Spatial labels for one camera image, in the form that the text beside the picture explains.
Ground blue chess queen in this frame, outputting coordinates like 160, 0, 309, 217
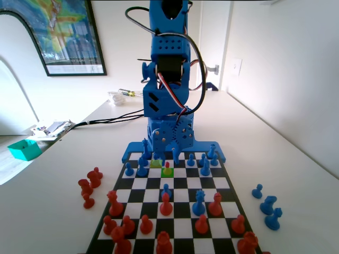
192, 189, 207, 216

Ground black framed map poster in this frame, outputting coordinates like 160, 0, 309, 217
0, 0, 108, 77

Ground striped servo wire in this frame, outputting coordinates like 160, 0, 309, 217
156, 72, 188, 122

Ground white light switch plate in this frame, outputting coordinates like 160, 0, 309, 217
230, 58, 243, 78

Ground red chess bishop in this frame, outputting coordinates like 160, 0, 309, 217
208, 192, 223, 216

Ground black camera cable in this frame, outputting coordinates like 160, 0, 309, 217
125, 7, 208, 116

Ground black power cable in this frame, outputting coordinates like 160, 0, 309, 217
69, 107, 145, 130
59, 114, 146, 135

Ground blue chess king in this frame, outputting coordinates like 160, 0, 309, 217
141, 138, 150, 161

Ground red chess queen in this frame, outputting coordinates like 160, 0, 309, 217
106, 190, 124, 217

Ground yellow handled screwdriver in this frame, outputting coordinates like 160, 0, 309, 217
118, 88, 141, 97

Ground white arched panel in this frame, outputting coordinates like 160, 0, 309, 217
0, 10, 50, 136

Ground captured blue chess pieces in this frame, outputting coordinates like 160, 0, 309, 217
264, 207, 283, 231

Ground teal plastic box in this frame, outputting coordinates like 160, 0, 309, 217
7, 139, 43, 162

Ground white door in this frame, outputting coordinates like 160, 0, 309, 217
197, 0, 234, 92

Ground pile of papers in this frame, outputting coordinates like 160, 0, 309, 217
28, 119, 77, 141

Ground black and white chessboard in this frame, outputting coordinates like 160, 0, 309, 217
85, 151, 264, 254

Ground blue base mounting plate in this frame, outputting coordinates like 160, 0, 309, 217
121, 137, 228, 164

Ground red chess knight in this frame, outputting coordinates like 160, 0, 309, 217
87, 170, 101, 189
78, 179, 94, 197

